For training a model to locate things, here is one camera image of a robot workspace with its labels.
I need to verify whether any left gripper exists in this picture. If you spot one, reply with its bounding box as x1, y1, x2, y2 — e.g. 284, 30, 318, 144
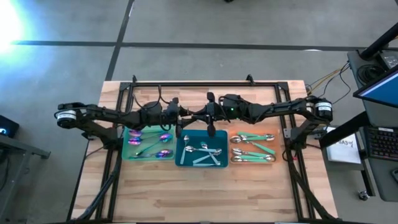
161, 97, 193, 138

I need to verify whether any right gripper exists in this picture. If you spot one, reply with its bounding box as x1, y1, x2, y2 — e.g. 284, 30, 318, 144
186, 91, 249, 138

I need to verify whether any iridescent rainbow spoon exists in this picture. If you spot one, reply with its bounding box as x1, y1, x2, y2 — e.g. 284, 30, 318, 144
136, 133, 174, 156
127, 138, 159, 146
129, 149, 174, 160
128, 129, 162, 138

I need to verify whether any silver spoon light blue handle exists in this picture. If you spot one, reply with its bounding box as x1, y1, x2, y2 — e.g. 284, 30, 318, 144
200, 141, 221, 165
180, 134, 190, 166
185, 146, 216, 154
192, 148, 223, 164
193, 161, 223, 168

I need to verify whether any translucent green plastic bin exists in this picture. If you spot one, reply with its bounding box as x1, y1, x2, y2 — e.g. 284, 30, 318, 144
121, 126, 176, 162

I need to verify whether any teal blue plastic bin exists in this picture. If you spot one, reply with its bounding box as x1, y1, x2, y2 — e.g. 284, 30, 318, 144
174, 129, 229, 169

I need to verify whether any translucent orange plastic bin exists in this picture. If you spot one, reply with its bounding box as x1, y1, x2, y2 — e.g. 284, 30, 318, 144
228, 129, 282, 165

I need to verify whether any black cart beam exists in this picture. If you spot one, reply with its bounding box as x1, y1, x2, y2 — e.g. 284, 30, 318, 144
319, 111, 371, 149

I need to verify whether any white paper sheet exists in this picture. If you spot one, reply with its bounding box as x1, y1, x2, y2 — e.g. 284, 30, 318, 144
325, 126, 363, 165

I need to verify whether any dark grey stand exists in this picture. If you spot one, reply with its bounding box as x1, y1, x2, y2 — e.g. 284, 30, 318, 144
0, 133, 52, 224

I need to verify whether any black device blue light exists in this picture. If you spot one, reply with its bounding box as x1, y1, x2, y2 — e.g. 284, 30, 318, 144
0, 114, 20, 139

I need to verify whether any computer monitor blue screen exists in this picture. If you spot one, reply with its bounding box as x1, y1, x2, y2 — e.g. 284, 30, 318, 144
353, 67, 398, 110

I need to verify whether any black backlit keyboard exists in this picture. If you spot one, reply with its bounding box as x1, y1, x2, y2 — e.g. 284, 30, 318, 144
363, 126, 398, 162

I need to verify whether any dark grey computer cart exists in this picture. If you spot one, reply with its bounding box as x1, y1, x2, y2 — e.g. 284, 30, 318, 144
346, 48, 398, 203

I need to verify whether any black pole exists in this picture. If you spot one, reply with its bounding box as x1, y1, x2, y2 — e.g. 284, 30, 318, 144
359, 21, 398, 62

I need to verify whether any black power adapter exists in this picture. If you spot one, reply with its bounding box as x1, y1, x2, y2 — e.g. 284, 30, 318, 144
381, 51, 398, 71

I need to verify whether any black aluminium table frame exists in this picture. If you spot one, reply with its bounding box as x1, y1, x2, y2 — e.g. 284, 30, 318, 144
67, 74, 336, 223

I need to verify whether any yellow cable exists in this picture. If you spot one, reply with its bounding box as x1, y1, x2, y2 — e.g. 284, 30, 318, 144
306, 63, 351, 94

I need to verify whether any thin black cable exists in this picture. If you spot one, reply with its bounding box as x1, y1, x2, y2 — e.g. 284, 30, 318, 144
310, 70, 352, 110

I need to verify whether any coiled black cable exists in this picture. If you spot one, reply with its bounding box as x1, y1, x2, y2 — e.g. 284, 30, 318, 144
356, 63, 379, 85

